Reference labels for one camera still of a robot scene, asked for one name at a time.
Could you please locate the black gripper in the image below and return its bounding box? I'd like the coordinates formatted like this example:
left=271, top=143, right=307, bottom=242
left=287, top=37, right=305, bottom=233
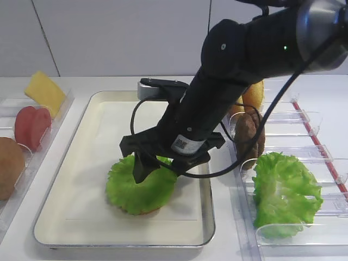
left=120, top=127, right=225, bottom=184

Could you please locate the green lettuce leaf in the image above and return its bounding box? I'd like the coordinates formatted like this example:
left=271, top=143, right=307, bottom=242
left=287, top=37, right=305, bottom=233
left=105, top=155, right=178, bottom=205
left=252, top=152, right=324, bottom=239

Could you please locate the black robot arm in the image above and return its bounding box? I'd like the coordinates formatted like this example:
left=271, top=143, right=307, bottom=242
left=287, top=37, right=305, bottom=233
left=120, top=1, right=347, bottom=183

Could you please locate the red tomato slice right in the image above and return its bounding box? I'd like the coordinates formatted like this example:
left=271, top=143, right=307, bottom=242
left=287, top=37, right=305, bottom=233
left=27, top=108, right=52, bottom=151

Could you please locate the red tomato slice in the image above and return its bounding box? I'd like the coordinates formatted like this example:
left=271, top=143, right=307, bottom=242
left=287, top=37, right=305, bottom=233
left=14, top=106, right=36, bottom=147
left=27, top=108, right=52, bottom=151

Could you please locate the brown meat patty left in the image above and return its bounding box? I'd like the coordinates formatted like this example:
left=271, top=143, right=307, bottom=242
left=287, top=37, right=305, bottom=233
left=234, top=110, right=259, bottom=170

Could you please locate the brown meat patty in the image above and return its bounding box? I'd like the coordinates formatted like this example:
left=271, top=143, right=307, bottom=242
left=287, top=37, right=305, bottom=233
left=234, top=110, right=259, bottom=170
left=251, top=110, right=265, bottom=157

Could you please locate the brown meat patty right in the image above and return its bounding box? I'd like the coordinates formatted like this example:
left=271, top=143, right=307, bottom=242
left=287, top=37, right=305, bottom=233
left=251, top=110, right=265, bottom=157

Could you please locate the red tomato slice left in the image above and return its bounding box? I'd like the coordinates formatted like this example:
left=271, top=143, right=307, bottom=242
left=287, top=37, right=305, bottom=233
left=14, top=106, right=36, bottom=147

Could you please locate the yellow cheese slice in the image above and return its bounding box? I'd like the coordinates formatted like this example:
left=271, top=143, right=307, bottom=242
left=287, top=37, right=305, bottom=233
left=24, top=71, right=66, bottom=118

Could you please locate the green lettuce leaf in rack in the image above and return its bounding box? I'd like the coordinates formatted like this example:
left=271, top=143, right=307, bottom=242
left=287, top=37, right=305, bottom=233
left=252, top=152, right=324, bottom=239

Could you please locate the toasted bun bottom slice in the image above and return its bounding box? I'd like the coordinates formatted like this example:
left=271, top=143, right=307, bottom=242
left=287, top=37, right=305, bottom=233
left=107, top=190, right=171, bottom=215

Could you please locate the white paper tray liner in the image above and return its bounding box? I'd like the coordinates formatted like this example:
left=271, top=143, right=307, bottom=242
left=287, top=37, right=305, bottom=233
left=67, top=102, right=201, bottom=221

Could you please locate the cream metal tray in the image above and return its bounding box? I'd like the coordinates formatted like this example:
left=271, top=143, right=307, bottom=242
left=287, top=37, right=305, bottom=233
left=33, top=91, right=215, bottom=248

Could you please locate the sesame bun slice right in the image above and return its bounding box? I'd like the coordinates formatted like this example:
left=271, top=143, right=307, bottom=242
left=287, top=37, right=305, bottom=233
left=242, top=80, right=264, bottom=110

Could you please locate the brown bun on left rack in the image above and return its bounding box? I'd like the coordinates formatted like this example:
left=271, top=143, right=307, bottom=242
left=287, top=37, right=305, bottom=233
left=1, top=137, right=25, bottom=200

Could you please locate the clear acrylic left rack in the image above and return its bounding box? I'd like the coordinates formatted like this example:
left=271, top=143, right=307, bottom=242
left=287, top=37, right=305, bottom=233
left=1, top=90, right=74, bottom=238

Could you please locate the clear acrylic rack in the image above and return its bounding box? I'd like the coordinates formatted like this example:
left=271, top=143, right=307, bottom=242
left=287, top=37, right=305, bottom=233
left=1, top=90, right=74, bottom=238
left=229, top=96, right=347, bottom=260

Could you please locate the clear acrylic right rack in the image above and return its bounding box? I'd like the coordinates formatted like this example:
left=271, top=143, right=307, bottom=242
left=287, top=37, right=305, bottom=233
left=229, top=96, right=347, bottom=260

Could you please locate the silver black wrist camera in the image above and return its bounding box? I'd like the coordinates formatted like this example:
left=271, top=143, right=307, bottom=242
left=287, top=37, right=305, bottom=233
left=137, top=78, right=189, bottom=101

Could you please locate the red rack rail strip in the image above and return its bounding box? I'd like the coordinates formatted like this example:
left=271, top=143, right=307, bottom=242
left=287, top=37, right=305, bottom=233
left=292, top=101, right=347, bottom=198

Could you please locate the black cable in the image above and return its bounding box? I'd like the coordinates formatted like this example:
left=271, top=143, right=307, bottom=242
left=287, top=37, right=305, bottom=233
left=130, top=5, right=343, bottom=179

